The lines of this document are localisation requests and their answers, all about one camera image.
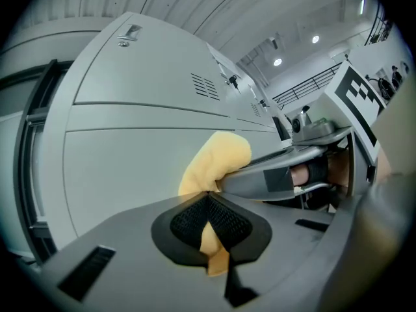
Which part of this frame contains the grey fisheye camera module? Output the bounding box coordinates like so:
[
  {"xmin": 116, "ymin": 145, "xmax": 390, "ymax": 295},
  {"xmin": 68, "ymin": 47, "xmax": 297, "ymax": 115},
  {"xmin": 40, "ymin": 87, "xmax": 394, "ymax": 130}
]
[{"xmin": 291, "ymin": 106, "xmax": 335, "ymax": 140}]

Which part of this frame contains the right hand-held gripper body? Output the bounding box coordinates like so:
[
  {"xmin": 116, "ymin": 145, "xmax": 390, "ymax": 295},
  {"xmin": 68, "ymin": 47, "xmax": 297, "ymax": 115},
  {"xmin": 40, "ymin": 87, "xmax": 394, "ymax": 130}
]
[{"xmin": 291, "ymin": 60, "xmax": 387, "ymax": 197}]

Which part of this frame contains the person's right hand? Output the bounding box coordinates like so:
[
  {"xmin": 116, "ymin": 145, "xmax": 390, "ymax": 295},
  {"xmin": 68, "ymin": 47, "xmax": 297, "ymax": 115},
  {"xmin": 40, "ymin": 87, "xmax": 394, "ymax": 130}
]
[{"xmin": 291, "ymin": 151, "xmax": 350, "ymax": 188}]

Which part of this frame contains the white paper notice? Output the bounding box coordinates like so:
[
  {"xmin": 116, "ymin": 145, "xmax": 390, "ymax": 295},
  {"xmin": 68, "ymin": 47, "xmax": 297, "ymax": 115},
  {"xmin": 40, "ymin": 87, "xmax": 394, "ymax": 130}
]
[{"xmin": 206, "ymin": 42, "xmax": 243, "ymax": 77}]

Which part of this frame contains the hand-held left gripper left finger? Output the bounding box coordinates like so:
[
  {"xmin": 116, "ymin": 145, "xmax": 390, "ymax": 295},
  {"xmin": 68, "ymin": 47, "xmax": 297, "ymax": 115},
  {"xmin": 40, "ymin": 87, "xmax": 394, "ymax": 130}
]
[{"xmin": 41, "ymin": 192, "xmax": 235, "ymax": 312}]

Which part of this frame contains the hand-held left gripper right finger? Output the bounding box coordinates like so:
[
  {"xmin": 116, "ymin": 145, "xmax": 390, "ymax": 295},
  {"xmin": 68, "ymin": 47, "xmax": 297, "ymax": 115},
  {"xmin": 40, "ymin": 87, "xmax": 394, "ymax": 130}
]
[{"xmin": 207, "ymin": 192, "xmax": 342, "ymax": 312}]

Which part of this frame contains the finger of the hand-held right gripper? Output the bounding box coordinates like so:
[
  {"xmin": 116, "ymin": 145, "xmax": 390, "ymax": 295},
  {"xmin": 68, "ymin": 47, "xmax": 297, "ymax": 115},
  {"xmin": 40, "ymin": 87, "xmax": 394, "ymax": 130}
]
[
  {"xmin": 248, "ymin": 145, "xmax": 328, "ymax": 168},
  {"xmin": 216, "ymin": 164, "xmax": 296, "ymax": 202}
]

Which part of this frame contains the black metal railing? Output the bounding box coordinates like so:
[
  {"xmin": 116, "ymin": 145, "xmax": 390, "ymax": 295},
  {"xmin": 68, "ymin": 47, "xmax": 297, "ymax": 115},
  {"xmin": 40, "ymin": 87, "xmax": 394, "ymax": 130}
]
[{"xmin": 271, "ymin": 62, "xmax": 345, "ymax": 110}]

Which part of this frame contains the grey metal cabinet door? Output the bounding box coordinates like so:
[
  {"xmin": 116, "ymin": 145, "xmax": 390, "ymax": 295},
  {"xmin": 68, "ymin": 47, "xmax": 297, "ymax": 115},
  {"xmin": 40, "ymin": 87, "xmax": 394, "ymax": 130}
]
[{"xmin": 63, "ymin": 127, "xmax": 287, "ymax": 240}]

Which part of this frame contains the black framed glass window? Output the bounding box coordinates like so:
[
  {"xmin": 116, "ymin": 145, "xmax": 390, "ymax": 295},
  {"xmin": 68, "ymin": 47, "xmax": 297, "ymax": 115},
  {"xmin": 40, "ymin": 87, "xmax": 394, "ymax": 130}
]
[{"xmin": 0, "ymin": 27, "xmax": 69, "ymax": 266}]

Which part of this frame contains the yellow cloth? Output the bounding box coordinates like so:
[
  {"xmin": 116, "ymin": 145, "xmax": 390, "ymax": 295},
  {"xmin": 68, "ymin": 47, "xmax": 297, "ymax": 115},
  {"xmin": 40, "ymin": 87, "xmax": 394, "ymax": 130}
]
[{"xmin": 177, "ymin": 131, "xmax": 253, "ymax": 278}]

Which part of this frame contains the grey metal locker cabinet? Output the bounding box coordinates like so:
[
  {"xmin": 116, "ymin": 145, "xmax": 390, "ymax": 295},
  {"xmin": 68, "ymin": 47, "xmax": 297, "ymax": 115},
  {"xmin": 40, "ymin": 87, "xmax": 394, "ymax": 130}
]
[{"xmin": 42, "ymin": 11, "xmax": 293, "ymax": 259}]

